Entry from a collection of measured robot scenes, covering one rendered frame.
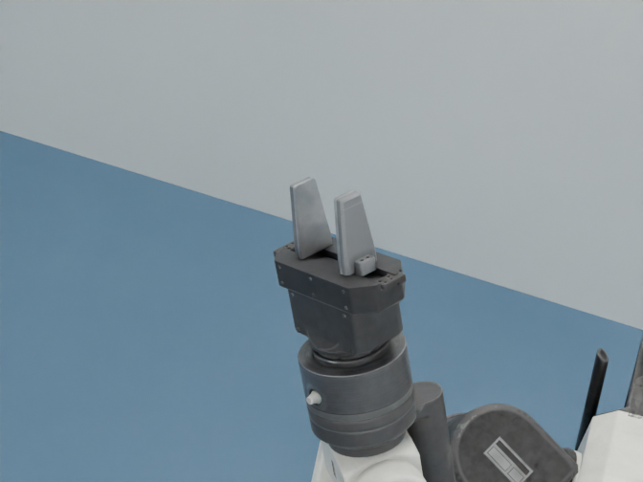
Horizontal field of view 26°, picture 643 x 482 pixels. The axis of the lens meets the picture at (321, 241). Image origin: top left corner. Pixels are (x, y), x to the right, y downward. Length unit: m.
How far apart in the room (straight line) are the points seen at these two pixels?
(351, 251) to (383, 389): 0.12
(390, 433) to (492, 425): 0.23
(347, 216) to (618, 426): 0.44
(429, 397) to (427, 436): 0.03
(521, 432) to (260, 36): 1.78
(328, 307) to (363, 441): 0.11
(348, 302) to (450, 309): 2.10
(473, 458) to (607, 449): 0.13
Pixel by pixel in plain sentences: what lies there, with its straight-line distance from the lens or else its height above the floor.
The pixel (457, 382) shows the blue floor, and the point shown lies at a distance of 3.01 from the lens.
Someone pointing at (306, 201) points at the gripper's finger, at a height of 1.61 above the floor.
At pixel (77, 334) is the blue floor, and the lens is 3.13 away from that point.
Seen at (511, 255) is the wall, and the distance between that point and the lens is 3.12.
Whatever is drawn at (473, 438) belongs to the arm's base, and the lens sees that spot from 1.32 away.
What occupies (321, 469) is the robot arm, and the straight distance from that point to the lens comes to 1.21.
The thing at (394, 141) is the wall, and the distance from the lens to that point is 3.01.
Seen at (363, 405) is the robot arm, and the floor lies 1.49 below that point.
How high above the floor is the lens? 2.37
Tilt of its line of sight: 46 degrees down
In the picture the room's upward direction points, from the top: straight up
